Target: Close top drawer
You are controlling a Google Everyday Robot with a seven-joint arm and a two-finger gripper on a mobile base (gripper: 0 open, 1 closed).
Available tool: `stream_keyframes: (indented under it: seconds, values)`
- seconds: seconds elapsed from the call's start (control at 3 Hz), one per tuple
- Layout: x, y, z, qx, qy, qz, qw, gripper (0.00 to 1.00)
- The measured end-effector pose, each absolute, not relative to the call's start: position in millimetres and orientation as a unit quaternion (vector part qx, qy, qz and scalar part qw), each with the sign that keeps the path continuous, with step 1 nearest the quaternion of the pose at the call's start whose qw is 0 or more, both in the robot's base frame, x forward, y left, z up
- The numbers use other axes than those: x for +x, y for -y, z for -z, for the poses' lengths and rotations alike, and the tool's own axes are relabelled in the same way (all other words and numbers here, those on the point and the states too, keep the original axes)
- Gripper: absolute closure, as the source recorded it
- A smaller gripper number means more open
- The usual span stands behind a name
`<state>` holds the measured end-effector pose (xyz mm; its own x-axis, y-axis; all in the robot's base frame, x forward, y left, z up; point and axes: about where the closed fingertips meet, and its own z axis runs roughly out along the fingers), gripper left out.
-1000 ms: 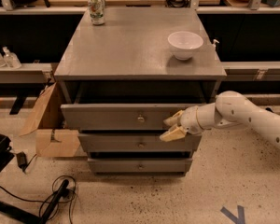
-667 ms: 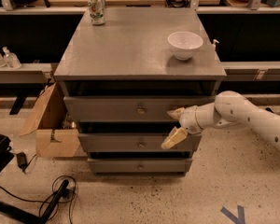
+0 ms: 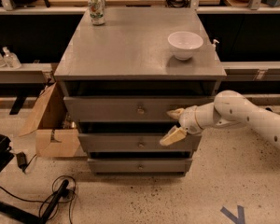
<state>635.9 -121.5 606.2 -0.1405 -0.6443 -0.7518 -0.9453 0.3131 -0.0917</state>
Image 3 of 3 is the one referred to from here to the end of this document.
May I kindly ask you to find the grey middle drawer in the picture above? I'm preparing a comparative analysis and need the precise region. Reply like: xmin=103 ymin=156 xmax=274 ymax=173
xmin=78 ymin=133 xmax=202 ymax=152

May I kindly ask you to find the black power adapter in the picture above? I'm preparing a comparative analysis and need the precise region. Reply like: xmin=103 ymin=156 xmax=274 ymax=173
xmin=16 ymin=152 xmax=28 ymax=172

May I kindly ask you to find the brown cardboard box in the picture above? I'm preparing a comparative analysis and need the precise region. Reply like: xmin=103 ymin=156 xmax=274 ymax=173
xmin=20 ymin=83 xmax=84 ymax=158

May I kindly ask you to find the clear sanitizer bottle right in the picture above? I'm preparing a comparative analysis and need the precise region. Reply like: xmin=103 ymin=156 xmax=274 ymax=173
xmin=3 ymin=47 xmax=21 ymax=69

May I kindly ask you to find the green white soda can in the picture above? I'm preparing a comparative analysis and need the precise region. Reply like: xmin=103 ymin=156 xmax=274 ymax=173
xmin=88 ymin=0 xmax=105 ymax=25

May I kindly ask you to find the black equipment base left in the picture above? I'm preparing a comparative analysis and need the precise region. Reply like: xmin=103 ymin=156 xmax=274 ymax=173
xmin=0 ymin=133 xmax=71 ymax=224

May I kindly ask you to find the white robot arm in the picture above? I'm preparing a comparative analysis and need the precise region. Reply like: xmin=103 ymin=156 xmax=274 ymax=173
xmin=160 ymin=91 xmax=280 ymax=150

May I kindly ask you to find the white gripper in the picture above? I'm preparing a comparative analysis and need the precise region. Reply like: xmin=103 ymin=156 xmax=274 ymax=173
xmin=160 ymin=105 xmax=203 ymax=146

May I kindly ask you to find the white pump bottle behind cabinet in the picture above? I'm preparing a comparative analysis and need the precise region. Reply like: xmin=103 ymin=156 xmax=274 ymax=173
xmin=212 ymin=39 xmax=220 ymax=51

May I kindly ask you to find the grey bottom drawer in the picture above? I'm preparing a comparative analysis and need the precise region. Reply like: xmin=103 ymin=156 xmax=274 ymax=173
xmin=88 ymin=159 xmax=192 ymax=174

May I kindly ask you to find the white ceramic bowl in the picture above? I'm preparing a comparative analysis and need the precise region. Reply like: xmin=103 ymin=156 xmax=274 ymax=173
xmin=167 ymin=31 xmax=203 ymax=61

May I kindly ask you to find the grey drawer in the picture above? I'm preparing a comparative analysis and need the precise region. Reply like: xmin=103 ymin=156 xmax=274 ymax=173
xmin=88 ymin=159 xmax=192 ymax=174
xmin=64 ymin=96 xmax=212 ymax=122
xmin=78 ymin=133 xmax=202 ymax=152

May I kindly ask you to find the grey wooden drawer cabinet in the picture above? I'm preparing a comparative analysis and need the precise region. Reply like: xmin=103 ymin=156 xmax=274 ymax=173
xmin=53 ymin=7 xmax=228 ymax=176

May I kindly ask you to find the grey top drawer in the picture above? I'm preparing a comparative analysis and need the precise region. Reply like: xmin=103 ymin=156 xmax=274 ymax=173
xmin=64 ymin=96 xmax=212 ymax=122

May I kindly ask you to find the black floor cable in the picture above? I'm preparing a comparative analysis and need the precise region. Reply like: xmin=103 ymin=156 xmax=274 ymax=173
xmin=0 ymin=175 xmax=79 ymax=224

